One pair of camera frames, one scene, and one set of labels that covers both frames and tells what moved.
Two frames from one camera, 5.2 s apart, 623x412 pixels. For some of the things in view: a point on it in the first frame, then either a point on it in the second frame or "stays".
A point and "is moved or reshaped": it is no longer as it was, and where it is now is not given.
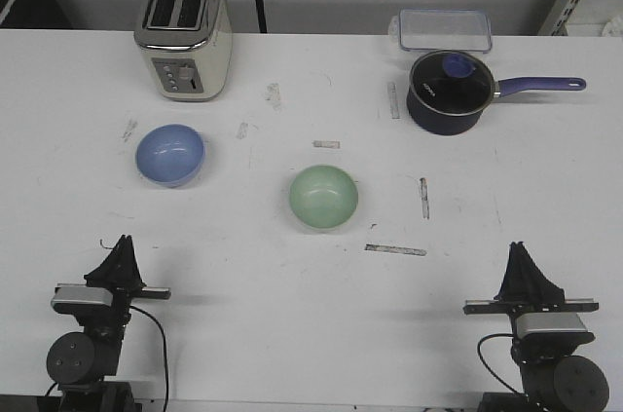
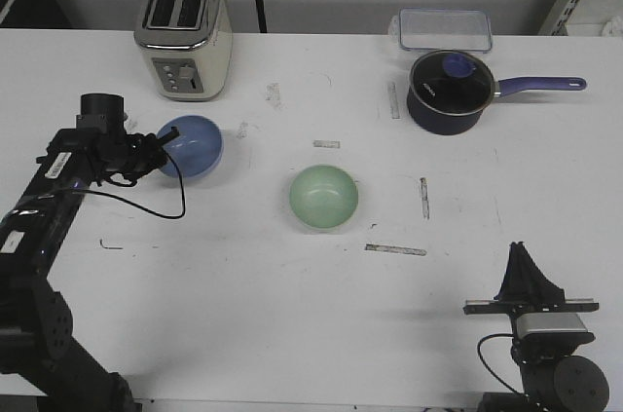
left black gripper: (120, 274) → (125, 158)
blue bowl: (170, 155) is moved or reshaped
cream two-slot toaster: (184, 31) stays
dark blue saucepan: (449, 90) stays
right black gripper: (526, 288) stays
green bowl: (324, 196) stays
